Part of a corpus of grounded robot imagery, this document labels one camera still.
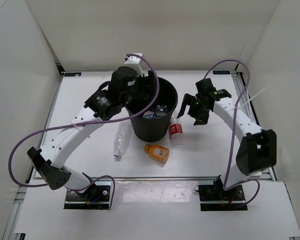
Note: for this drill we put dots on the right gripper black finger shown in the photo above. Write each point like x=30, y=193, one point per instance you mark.
x=201, y=118
x=188, y=100

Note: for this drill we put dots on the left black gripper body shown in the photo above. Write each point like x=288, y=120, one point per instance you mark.
x=128, y=96

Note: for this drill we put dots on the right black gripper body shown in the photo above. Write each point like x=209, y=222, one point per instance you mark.
x=199, y=106

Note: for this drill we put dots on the red label clear bottle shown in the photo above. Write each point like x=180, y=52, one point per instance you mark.
x=175, y=131

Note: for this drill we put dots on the small clear black-cap bottle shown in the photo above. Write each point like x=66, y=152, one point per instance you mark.
x=161, y=110

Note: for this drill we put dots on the tall clear crushed bottle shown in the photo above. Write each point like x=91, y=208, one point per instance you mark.
x=122, y=138

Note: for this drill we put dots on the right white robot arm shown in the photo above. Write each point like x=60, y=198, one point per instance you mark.
x=224, y=107

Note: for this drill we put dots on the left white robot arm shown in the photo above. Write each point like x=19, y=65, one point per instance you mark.
x=49, y=160

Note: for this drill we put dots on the black plastic waste bin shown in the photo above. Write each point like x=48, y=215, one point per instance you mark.
x=153, y=130

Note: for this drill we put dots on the orange juice bottle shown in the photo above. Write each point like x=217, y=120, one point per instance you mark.
x=157, y=152

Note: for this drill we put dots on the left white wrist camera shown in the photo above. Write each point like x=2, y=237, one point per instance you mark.
x=134, y=63

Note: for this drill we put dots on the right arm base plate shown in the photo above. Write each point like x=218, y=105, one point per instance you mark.
x=213, y=199

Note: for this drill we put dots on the right aluminium frame rail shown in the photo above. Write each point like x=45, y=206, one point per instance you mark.
x=258, y=147

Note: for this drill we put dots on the front aluminium rail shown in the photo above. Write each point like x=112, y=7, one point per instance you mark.
x=161, y=178

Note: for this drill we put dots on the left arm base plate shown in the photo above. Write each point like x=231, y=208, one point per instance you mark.
x=96, y=198

